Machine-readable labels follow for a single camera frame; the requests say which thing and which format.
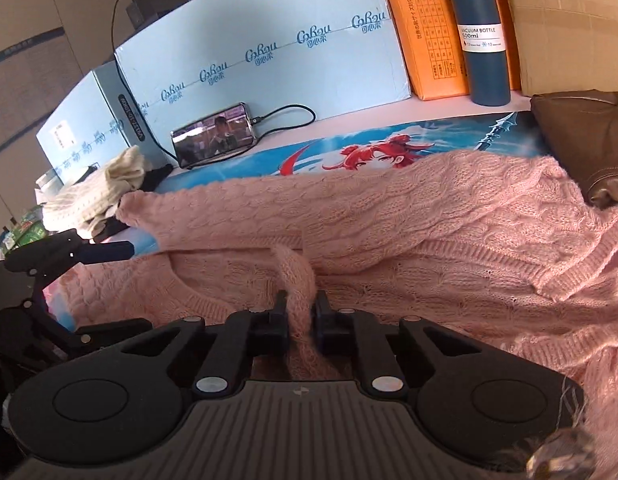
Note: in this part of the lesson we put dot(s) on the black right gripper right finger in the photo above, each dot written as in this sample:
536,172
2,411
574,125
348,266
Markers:
358,336

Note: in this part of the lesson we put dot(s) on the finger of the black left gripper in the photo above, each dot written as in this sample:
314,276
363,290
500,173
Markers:
61,251

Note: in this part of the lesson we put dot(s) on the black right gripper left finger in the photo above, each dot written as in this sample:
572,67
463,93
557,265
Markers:
244,336

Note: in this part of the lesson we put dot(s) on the pink knitted sweater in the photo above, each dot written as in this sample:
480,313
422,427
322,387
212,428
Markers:
501,249

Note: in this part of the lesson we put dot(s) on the green beer carton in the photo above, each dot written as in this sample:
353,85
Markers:
29,229

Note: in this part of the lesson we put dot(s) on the cream knitted garment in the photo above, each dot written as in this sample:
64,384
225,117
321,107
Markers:
86,206

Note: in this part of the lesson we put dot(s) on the black garment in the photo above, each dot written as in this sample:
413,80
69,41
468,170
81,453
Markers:
112,225

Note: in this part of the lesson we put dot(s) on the smartphone with lit screen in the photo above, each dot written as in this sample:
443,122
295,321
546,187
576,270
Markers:
214,138

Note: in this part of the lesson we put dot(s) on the black power adapter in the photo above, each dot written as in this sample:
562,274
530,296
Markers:
136,14

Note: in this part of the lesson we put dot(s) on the blue anime desk mat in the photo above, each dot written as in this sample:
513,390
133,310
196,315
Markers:
369,150

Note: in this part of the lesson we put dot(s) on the large light blue box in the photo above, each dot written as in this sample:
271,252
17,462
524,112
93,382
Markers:
286,60

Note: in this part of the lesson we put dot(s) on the brown leather bag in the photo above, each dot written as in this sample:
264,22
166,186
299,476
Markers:
581,130

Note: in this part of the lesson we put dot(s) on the dark blue vacuum bottle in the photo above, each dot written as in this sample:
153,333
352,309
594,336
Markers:
482,41

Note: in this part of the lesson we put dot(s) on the brown cardboard box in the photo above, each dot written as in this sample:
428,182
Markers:
566,45

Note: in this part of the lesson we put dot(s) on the wall notice board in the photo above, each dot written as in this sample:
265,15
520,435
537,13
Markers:
35,76

